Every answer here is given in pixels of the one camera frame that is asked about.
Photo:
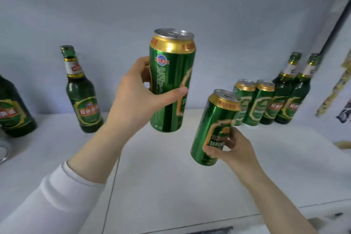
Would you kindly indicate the person's right hand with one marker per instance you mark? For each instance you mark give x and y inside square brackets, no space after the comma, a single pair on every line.
[241,159]

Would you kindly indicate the person's left hand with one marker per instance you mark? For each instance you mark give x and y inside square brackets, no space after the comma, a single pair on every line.
[131,105]

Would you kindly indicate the green beer can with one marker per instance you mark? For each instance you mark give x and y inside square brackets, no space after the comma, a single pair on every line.
[211,121]
[259,105]
[242,99]
[170,72]

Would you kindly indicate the green glass beer bottle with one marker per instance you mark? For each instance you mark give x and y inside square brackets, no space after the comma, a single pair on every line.
[82,96]
[296,99]
[274,110]
[13,110]

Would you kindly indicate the white metal shelf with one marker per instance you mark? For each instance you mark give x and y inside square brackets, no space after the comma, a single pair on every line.
[164,187]

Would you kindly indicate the person's right forearm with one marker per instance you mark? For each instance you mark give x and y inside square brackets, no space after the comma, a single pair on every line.
[274,209]

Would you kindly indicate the wooden chair dark seat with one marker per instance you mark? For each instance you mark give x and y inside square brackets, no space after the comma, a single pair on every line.
[344,144]

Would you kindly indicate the yellow hanging snack strip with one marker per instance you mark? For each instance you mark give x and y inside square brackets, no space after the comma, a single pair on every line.
[333,94]

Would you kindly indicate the white wrist sleeve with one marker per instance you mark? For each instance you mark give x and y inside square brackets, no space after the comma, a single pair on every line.
[54,201]

